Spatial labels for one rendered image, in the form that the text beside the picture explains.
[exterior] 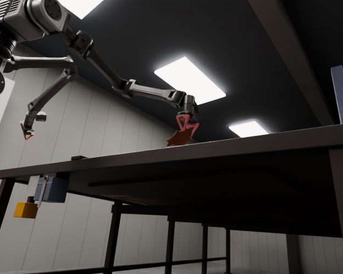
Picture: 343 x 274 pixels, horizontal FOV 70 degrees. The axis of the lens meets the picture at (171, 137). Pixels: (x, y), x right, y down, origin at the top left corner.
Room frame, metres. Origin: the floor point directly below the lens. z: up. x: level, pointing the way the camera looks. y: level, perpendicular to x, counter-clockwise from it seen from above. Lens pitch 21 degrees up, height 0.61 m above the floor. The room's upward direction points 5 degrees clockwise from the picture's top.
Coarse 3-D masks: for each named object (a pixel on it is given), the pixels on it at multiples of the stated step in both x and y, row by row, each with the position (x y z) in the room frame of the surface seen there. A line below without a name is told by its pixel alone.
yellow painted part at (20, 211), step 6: (30, 198) 1.43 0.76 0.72; (18, 204) 1.42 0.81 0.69; (24, 204) 1.38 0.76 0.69; (30, 204) 1.40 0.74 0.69; (36, 204) 1.43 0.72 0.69; (18, 210) 1.41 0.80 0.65; (24, 210) 1.39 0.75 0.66; (30, 210) 1.41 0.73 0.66; (36, 210) 1.44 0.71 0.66; (18, 216) 1.40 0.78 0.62; (24, 216) 1.39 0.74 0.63; (30, 216) 1.42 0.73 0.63
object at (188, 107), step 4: (184, 104) 1.07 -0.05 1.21; (188, 104) 1.06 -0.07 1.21; (192, 104) 1.06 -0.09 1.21; (184, 108) 1.07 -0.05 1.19; (188, 108) 1.06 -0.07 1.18; (192, 108) 1.07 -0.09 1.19; (180, 112) 1.05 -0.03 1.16; (184, 112) 1.04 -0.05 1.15; (188, 112) 1.03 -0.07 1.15; (192, 112) 1.07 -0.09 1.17; (188, 120) 1.13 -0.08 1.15
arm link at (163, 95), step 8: (136, 80) 1.26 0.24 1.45; (136, 88) 1.23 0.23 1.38; (144, 88) 1.20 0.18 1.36; (152, 88) 1.17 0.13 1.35; (128, 96) 1.28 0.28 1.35; (144, 96) 1.25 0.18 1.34; (152, 96) 1.19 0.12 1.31; (160, 96) 1.14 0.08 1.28; (168, 96) 1.11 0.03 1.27; (176, 96) 1.09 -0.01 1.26
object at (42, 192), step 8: (48, 176) 1.31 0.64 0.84; (56, 176) 1.28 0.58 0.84; (64, 176) 1.32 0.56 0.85; (40, 184) 1.32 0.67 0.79; (48, 184) 1.28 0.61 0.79; (56, 184) 1.28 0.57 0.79; (64, 184) 1.32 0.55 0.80; (40, 192) 1.31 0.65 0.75; (48, 192) 1.26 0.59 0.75; (56, 192) 1.29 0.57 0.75; (64, 192) 1.33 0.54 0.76; (40, 200) 1.29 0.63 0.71; (48, 200) 1.27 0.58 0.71; (56, 200) 1.30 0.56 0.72; (64, 200) 1.34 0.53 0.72
